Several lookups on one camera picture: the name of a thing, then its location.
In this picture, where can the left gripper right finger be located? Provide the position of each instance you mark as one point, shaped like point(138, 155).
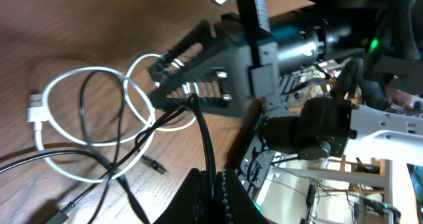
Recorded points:
point(232, 204)

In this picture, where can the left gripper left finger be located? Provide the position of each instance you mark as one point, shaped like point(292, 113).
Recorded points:
point(191, 203)

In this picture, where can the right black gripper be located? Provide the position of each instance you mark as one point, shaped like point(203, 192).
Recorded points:
point(252, 57)

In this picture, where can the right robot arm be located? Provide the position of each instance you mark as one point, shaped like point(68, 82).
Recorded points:
point(310, 83)

